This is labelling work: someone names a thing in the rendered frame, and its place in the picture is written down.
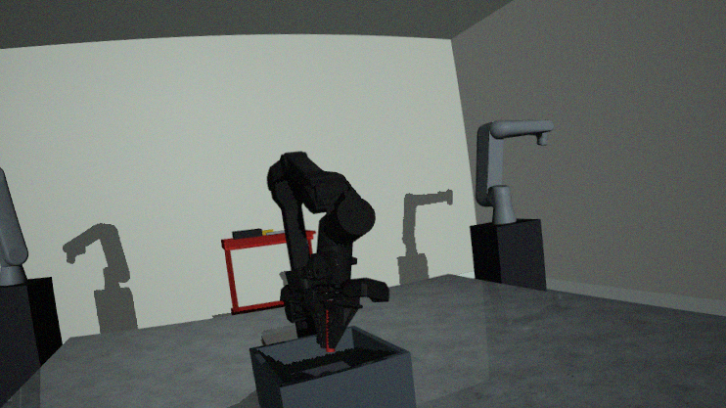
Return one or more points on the red peg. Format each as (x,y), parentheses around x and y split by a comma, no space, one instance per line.
(327,336)

